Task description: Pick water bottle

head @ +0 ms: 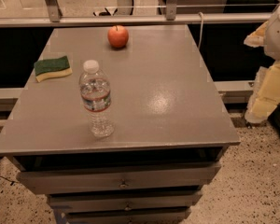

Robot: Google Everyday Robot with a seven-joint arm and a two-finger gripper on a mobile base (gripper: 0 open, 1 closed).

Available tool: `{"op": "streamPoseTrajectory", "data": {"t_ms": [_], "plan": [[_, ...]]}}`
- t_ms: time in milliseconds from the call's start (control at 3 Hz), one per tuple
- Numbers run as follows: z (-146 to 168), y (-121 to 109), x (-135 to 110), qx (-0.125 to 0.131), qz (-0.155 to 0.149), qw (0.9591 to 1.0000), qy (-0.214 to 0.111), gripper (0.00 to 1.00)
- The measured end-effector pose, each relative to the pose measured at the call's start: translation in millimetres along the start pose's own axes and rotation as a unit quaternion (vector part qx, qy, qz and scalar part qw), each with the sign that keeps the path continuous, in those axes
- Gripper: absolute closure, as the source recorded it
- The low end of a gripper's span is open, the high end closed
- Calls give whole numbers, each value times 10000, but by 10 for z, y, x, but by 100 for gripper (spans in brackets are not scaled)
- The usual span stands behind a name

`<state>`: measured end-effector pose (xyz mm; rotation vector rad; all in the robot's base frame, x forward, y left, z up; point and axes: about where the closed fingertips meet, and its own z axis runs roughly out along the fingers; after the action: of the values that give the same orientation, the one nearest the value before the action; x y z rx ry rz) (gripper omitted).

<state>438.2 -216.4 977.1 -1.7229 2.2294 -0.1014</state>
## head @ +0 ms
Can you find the top grey drawer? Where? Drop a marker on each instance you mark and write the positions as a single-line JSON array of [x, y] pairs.
[[120, 178]]

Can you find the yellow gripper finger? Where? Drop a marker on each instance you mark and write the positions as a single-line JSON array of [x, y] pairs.
[[256, 39], [266, 94]]

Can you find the bottom grey drawer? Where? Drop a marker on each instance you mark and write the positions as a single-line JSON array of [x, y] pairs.
[[138, 216]]

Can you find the middle grey drawer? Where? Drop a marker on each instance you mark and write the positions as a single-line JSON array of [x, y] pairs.
[[126, 201]]

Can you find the red apple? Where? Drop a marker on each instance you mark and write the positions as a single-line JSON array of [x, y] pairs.
[[118, 36]]

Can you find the grey drawer cabinet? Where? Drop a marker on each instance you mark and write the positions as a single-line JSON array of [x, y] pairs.
[[165, 107]]

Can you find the grey drawer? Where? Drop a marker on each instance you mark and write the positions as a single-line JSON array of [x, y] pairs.
[[138, 216], [126, 201], [120, 178]]

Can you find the clear plastic water bottle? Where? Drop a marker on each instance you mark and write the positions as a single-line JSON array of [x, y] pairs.
[[95, 92]]

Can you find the grey metal railing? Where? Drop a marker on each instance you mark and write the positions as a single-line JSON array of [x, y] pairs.
[[77, 13]]

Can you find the green and yellow sponge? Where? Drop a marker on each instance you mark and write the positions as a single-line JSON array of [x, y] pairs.
[[52, 68]]

